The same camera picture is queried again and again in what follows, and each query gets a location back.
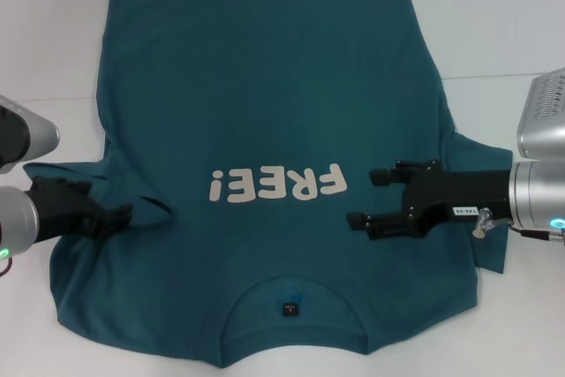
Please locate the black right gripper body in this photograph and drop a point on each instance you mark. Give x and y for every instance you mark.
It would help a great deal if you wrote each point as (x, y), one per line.
(459, 196)

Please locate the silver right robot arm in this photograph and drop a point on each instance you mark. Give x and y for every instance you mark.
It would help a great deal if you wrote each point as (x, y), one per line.
(529, 191)

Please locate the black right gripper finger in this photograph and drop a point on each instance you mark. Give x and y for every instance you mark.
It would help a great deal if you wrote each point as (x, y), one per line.
(397, 174)
(384, 226)

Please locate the teal t-shirt with FREE print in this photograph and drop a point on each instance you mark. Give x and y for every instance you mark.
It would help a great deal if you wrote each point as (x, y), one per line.
(265, 107)

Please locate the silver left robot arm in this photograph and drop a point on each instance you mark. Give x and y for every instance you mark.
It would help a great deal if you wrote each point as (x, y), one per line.
(17, 218)

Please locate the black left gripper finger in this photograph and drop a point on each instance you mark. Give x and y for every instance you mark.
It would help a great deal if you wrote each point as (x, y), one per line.
(108, 229)
(115, 213)

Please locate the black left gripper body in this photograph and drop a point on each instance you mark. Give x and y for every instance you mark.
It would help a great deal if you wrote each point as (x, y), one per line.
(62, 209)

